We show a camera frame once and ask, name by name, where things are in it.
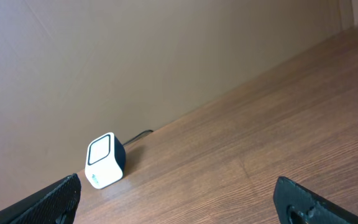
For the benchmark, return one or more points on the white barcode scanner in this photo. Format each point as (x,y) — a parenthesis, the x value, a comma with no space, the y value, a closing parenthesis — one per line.
(105,161)

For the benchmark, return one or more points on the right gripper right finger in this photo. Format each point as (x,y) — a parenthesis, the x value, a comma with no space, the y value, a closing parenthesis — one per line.
(296,204)

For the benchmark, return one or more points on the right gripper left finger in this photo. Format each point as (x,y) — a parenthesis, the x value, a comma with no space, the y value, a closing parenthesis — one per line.
(54,204)

